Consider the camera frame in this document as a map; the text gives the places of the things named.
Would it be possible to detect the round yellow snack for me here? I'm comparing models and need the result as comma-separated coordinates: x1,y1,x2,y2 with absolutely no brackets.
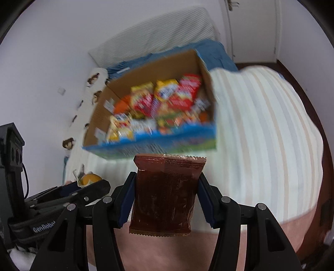
72,169,103,188

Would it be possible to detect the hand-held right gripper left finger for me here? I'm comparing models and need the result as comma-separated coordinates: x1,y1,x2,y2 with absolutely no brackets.
30,171,137,271

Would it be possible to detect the white cloth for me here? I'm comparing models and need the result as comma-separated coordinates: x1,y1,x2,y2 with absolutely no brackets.
6,247,38,271

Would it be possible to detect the striped cat print blanket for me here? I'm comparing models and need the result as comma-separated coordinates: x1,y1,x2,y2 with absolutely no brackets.
64,65,325,271

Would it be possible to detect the white door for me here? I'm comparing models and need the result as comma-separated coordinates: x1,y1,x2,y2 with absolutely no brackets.
219,0,282,64

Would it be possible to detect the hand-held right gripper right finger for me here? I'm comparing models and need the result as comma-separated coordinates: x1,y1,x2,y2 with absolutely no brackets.
197,173,299,271

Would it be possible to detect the blue bed sheet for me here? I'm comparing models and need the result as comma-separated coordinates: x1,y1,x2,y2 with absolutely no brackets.
106,39,239,79

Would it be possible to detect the dark brown snack packet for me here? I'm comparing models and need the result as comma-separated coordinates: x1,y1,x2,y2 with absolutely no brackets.
129,154,207,237

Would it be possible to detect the white bear print pillow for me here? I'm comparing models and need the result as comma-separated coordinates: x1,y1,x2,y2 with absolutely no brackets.
61,67,110,183

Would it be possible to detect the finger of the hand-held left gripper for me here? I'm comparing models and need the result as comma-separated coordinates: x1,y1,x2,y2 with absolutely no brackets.
25,182,82,207
63,179,111,206

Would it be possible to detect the white textured pillow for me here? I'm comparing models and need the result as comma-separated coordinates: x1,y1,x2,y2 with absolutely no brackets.
88,6,218,69

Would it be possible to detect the pile of snack packets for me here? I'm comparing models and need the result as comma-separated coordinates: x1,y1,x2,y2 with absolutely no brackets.
106,73,216,143

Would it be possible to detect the dark wooden bed frame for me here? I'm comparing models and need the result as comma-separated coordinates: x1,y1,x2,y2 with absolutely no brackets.
235,59,334,261

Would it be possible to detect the black cable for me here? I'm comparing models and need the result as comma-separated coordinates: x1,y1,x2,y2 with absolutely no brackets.
22,163,30,199

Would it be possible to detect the brown cardboard box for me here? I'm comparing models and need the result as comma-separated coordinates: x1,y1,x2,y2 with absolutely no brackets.
81,48,218,160

